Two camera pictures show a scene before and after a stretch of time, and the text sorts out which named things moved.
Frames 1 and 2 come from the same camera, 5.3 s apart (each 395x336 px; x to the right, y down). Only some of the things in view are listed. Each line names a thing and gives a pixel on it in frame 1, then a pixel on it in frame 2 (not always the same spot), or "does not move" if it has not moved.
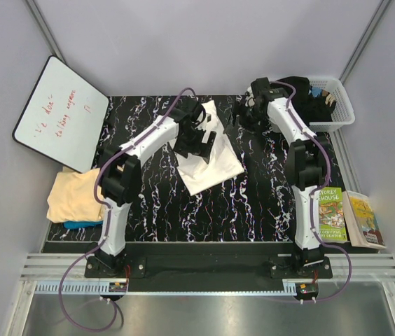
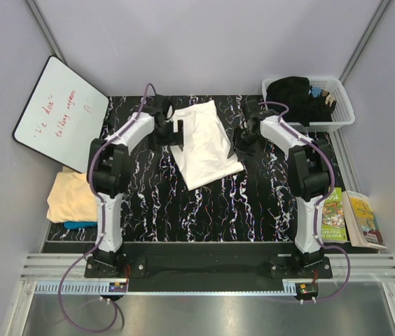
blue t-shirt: x=76 y=225 does not move
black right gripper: x=239 y=110 -> x=245 y=151
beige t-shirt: x=72 y=197 does not move
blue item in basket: x=316 y=91 does not move
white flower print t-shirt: x=199 y=175 does not move
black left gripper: x=199 y=148 -> x=175 y=138
